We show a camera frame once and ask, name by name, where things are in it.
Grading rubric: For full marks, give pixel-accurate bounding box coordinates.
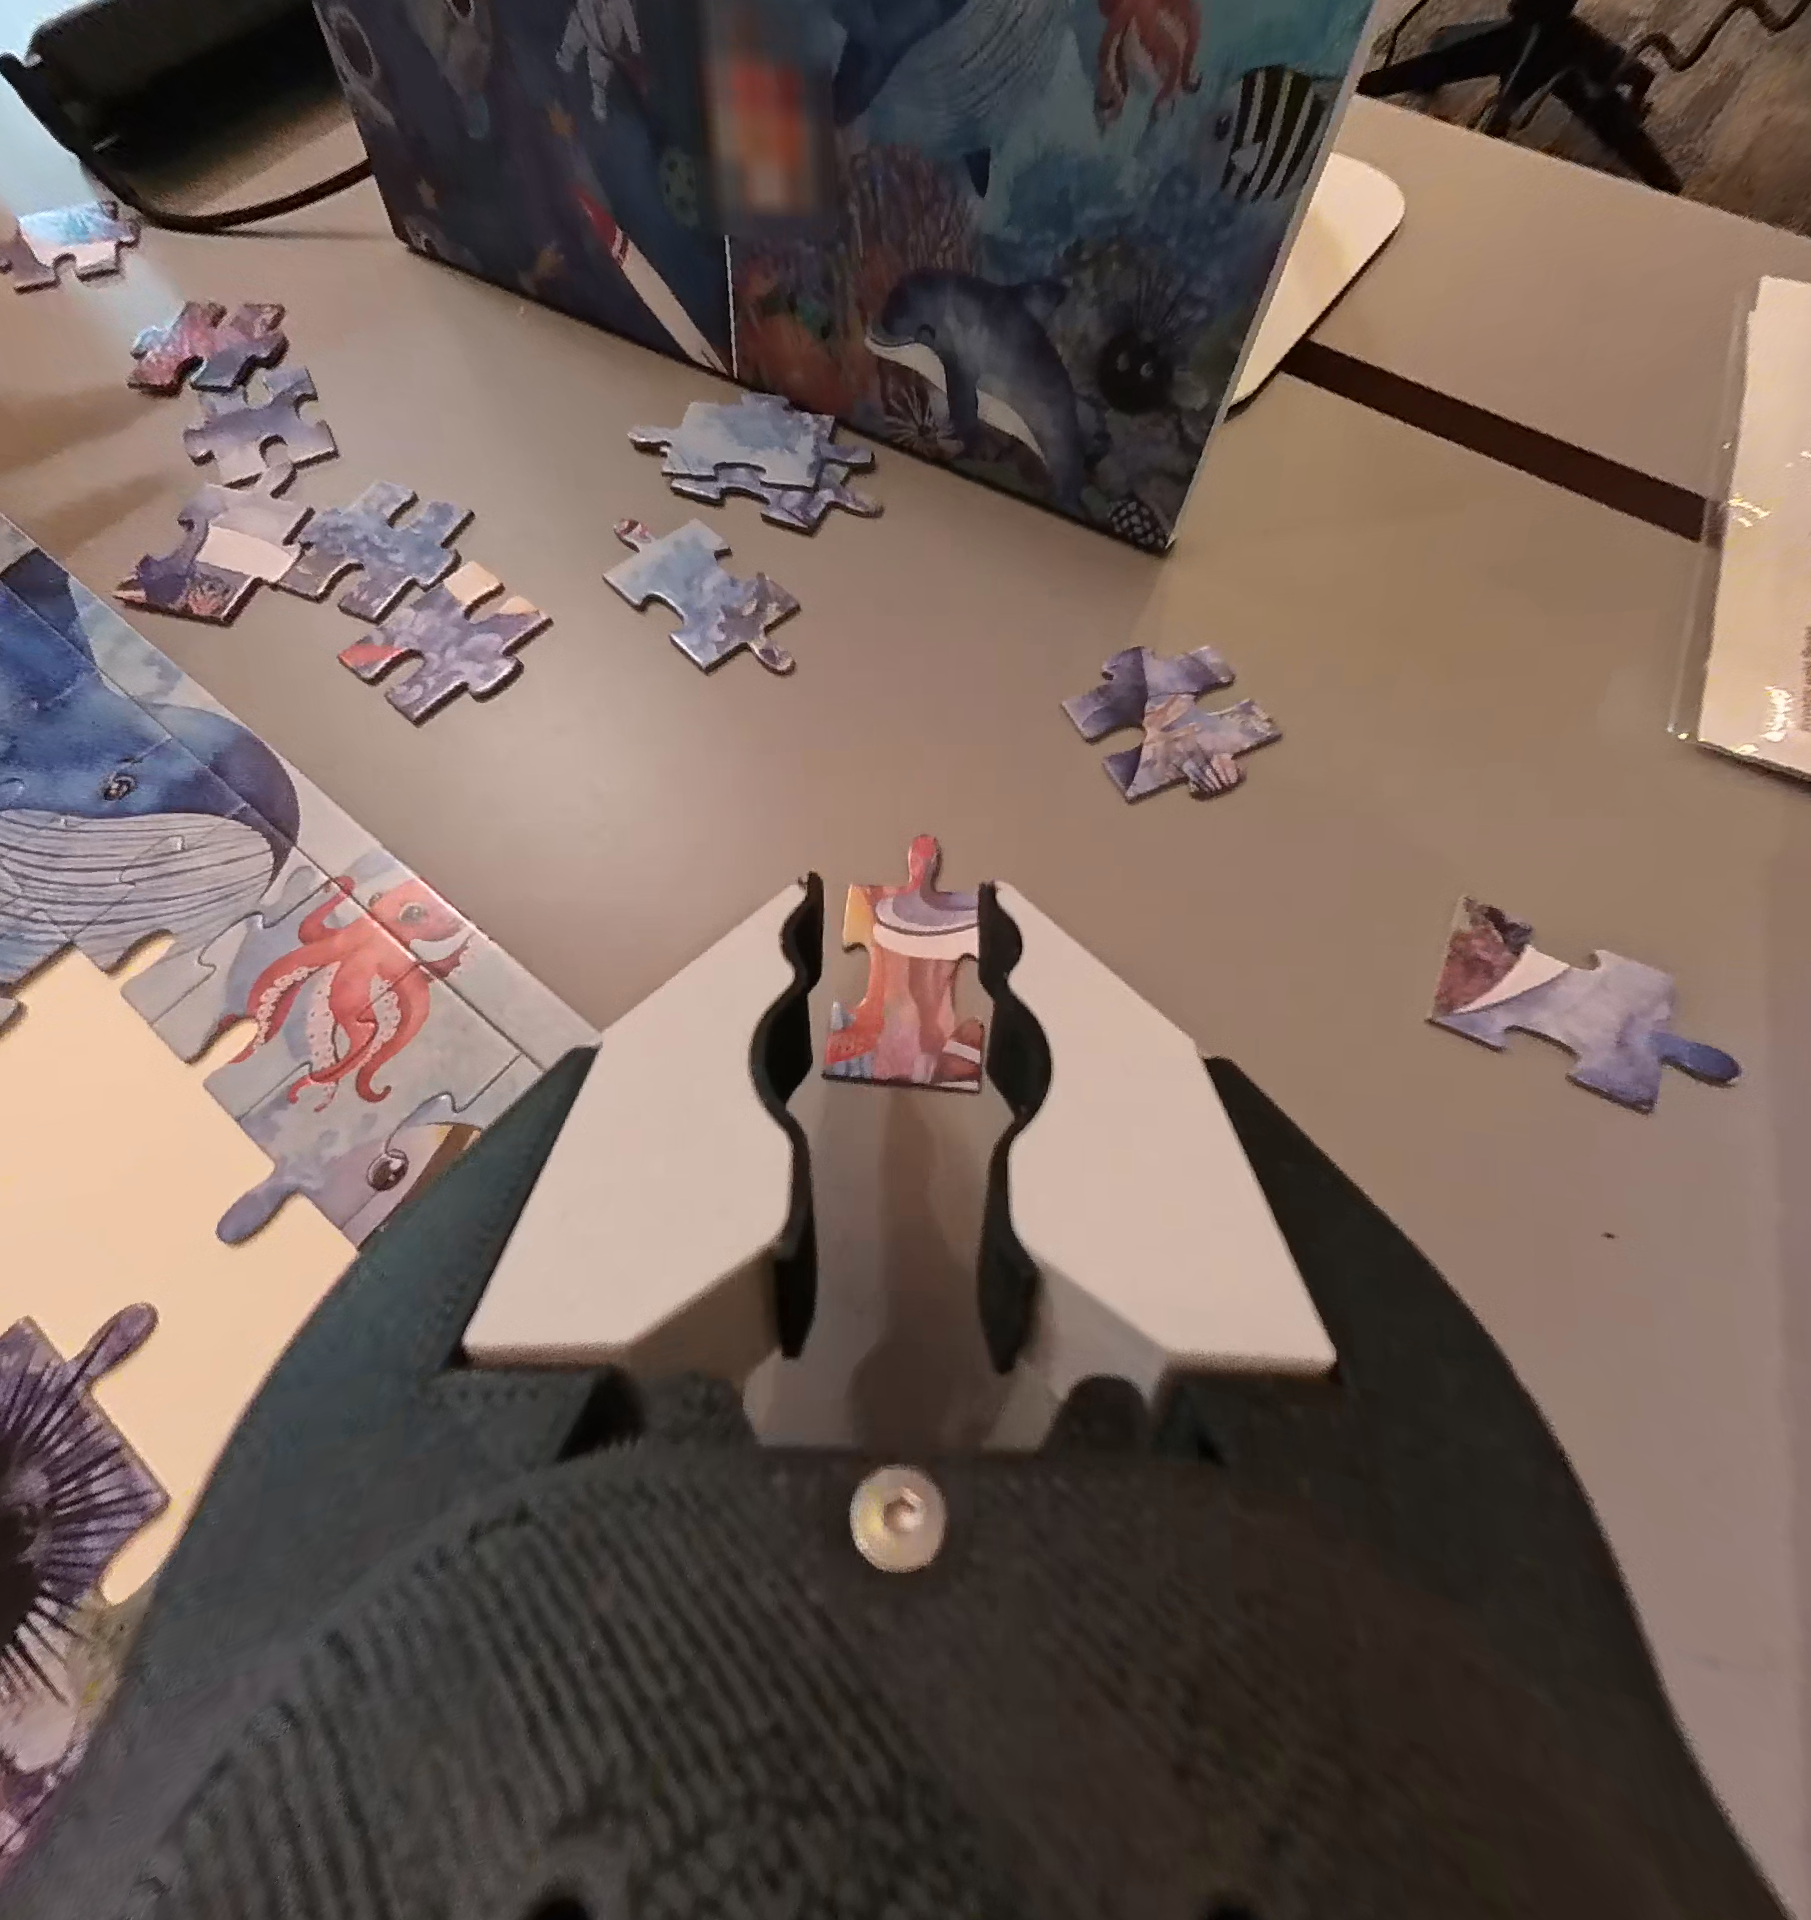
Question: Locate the row of loose jigsaw pieces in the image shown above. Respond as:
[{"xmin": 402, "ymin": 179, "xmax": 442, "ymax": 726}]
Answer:
[{"xmin": 0, "ymin": 199, "xmax": 801, "ymax": 677}]

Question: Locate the black office chair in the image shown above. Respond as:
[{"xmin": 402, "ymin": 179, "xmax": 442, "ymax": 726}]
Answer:
[{"xmin": 1355, "ymin": 0, "xmax": 1689, "ymax": 198}]

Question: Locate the instruction sheet in clear sleeve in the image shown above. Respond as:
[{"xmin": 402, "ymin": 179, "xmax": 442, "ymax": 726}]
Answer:
[{"xmin": 1661, "ymin": 274, "xmax": 1811, "ymax": 797}]

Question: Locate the light blue puzzle piece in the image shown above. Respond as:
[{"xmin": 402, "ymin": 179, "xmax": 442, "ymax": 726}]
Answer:
[{"xmin": 627, "ymin": 394, "xmax": 847, "ymax": 488}]

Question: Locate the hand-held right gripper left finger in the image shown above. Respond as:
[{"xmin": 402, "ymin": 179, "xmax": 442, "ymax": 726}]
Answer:
[{"xmin": 458, "ymin": 873, "xmax": 825, "ymax": 1419}]

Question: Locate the illustrated puzzle box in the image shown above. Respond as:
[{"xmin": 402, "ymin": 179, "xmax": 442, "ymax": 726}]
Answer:
[{"xmin": 311, "ymin": 0, "xmax": 1378, "ymax": 553}]

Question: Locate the purple bubble puzzle piece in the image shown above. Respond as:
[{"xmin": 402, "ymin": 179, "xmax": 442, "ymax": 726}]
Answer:
[{"xmin": 337, "ymin": 562, "xmax": 553, "ymax": 726}]

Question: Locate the purple white puzzle piece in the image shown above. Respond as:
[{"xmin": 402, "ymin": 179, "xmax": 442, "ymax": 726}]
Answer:
[{"xmin": 1425, "ymin": 896, "xmax": 1741, "ymax": 1112}]

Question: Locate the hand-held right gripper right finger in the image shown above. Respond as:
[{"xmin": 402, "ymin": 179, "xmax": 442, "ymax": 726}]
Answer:
[{"xmin": 974, "ymin": 878, "xmax": 1342, "ymax": 1419}]

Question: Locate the blue mottled puzzle piece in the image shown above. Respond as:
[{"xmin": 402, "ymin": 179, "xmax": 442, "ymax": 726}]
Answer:
[{"xmin": 663, "ymin": 457, "xmax": 883, "ymax": 530}]

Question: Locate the sea animal jigsaw puzzle board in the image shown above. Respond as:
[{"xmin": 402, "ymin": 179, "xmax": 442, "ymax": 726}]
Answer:
[{"xmin": 0, "ymin": 510, "xmax": 603, "ymax": 1920}]

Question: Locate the white stand with flat base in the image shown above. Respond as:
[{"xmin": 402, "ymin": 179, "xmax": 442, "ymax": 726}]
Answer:
[{"xmin": 1219, "ymin": 150, "xmax": 1407, "ymax": 406}]

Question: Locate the red coral puzzle piece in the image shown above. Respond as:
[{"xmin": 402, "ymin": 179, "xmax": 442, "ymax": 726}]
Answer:
[{"xmin": 821, "ymin": 835, "xmax": 985, "ymax": 1089}]

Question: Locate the black braided cable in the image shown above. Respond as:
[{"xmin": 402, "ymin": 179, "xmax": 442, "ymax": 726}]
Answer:
[{"xmin": 86, "ymin": 141, "xmax": 382, "ymax": 239}]

